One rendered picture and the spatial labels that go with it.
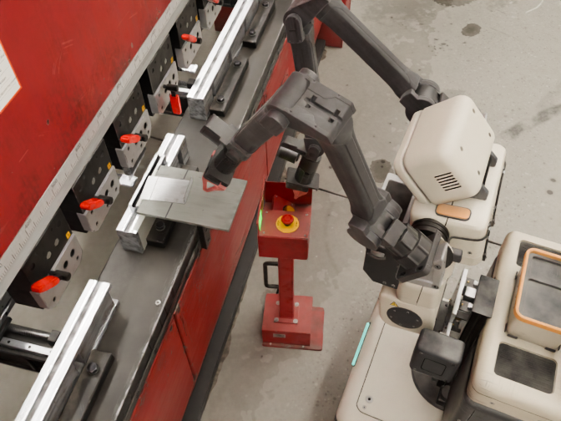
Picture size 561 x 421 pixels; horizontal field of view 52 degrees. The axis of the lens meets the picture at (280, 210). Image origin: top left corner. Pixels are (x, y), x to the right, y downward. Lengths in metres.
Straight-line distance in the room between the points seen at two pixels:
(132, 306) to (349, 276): 1.28
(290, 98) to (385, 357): 1.37
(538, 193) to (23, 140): 2.57
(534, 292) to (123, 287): 1.09
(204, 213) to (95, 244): 1.36
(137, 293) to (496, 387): 0.96
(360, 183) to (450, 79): 2.64
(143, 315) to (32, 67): 0.74
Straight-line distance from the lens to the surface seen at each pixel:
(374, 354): 2.16
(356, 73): 3.63
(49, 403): 1.43
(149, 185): 1.66
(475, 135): 1.31
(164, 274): 1.63
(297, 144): 1.70
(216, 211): 1.57
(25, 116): 1.09
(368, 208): 1.15
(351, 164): 1.02
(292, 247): 1.82
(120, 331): 1.57
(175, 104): 1.60
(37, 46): 1.10
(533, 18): 4.38
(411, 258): 1.24
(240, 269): 2.59
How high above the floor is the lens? 2.22
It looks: 51 degrees down
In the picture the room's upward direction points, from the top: 1 degrees counter-clockwise
